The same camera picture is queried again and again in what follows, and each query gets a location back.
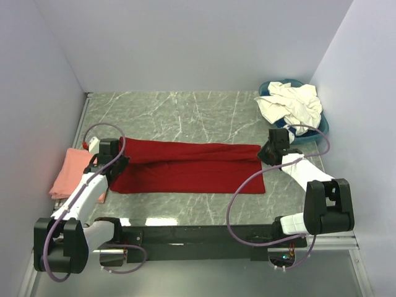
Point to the red t shirt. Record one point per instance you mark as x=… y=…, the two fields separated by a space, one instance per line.
x=179 y=167

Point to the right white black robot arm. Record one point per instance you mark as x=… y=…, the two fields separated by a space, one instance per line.
x=328 y=204

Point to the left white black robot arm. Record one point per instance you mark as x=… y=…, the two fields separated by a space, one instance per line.
x=61 y=243

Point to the teal plastic laundry basket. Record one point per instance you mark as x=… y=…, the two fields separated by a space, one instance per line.
x=313 y=134

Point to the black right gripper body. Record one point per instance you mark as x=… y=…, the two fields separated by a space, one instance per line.
x=265 y=153

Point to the blue t shirt in basket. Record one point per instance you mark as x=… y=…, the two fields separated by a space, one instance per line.
x=281 y=124

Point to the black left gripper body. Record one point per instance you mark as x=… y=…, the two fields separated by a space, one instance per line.
x=121 y=161

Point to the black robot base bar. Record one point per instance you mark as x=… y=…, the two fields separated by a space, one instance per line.
x=200 y=242

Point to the white crumpled t shirt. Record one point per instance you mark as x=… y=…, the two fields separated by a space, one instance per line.
x=299 y=107

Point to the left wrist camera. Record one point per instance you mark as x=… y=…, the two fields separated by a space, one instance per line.
x=92 y=146

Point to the folded pink t shirt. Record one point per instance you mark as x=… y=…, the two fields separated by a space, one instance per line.
x=70 y=174

